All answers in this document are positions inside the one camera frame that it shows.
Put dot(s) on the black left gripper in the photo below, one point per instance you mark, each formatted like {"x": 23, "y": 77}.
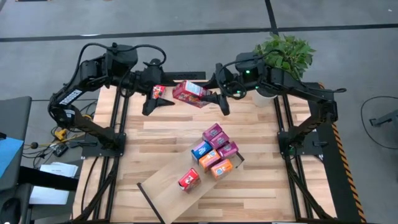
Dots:
{"x": 150, "y": 77}

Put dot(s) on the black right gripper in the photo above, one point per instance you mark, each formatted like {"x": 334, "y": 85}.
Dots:
{"x": 228, "y": 81}

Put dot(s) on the red Froot Loops cereal box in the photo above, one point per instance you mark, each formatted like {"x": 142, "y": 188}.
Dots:
{"x": 159, "y": 91}
{"x": 189, "y": 180}
{"x": 189, "y": 93}

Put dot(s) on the purple Raisin Bran cereal box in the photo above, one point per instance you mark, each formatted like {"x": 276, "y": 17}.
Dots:
{"x": 219, "y": 140}
{"x": 212, "y": 131}
{"x": 228, "y": 150}

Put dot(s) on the blue Frosted Flakes cereal box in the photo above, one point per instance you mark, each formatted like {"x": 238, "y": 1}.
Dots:
{"x": 201, "y": 151}

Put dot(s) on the orange Mini Wheats cereal box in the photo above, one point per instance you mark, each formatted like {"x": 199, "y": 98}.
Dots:
{"x": 222, "y": 169}
{"x": 209, "y": 159}

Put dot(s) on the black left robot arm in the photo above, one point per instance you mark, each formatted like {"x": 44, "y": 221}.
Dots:
{"x": 90, "y": 73}

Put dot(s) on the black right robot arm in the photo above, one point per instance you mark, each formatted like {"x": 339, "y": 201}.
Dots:
{"x": 311, "y": 93}

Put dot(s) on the black grille floor mat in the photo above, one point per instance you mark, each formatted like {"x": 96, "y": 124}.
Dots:
{"x": 186, "y": 75}

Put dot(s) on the white plant pot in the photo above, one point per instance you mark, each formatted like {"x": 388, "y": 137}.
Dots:
{"x": 262, "y": 99}

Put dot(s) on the green leafy plant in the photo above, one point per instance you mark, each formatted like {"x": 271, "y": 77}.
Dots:
{"x": 292, "y": 53}

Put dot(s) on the black power box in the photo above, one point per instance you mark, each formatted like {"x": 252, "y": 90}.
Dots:
{"x": 59, "y": 151}

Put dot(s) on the white paper sheet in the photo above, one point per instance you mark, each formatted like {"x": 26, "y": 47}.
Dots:
{"x": 59, "y": 169}
{"x": 49, "y": 196}

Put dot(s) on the black ball knob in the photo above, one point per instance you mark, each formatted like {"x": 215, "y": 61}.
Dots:
{"x": 34, "y": 145}

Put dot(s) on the black stand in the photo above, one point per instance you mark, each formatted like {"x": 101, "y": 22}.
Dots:
{"x": 46, "y": 180}

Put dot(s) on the grey desk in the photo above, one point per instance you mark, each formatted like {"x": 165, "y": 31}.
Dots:
{"x": 15, "y": 118}

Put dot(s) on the blue panel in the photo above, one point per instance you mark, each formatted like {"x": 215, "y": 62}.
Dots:
{"x": 11, "y": 155}

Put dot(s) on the grey object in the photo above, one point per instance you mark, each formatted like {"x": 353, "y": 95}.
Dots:
{"x": 387, "y": 118}

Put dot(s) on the black aluminium table frame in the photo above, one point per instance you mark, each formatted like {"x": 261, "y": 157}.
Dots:
{"x": 192, "y": 84}

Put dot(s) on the wooden shelf with black frame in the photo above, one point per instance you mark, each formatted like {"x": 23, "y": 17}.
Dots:
{"x": 168, "y": 193}

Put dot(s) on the black diagonal frame strut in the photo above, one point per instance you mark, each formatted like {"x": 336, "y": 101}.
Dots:
{"x": 94, "y": 199}
{"x": 312, "y": 196}

